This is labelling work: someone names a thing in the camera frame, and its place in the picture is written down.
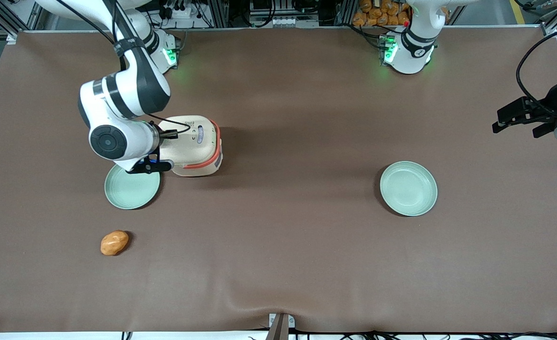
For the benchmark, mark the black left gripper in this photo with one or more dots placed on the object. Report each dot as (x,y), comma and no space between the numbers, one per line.
(553,100)

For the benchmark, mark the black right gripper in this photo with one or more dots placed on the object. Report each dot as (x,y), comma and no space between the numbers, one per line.
(163,135)

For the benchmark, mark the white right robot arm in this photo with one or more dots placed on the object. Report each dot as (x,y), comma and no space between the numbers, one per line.
(127,94)

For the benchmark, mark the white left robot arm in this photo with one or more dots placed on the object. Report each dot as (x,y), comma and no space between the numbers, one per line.
(409,49)

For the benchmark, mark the pale green plate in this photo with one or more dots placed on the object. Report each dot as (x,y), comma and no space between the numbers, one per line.
(134,191)
(408,188)

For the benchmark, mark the white power strip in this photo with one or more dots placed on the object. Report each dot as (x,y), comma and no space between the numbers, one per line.
(180,13)

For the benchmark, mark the orange-brown bread roll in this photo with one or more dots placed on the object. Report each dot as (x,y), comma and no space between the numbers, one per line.
(114,242)

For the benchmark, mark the brown table mat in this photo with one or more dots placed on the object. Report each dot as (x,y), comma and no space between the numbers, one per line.
(287,245)

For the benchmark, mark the bag of orange bread rolls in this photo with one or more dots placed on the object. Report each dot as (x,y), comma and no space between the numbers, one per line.
(381,13)

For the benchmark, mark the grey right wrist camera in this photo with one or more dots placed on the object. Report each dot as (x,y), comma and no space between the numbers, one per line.
(158,165)

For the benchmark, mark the grey metal camera mount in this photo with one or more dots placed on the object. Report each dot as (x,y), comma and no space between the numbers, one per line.
(280,327)

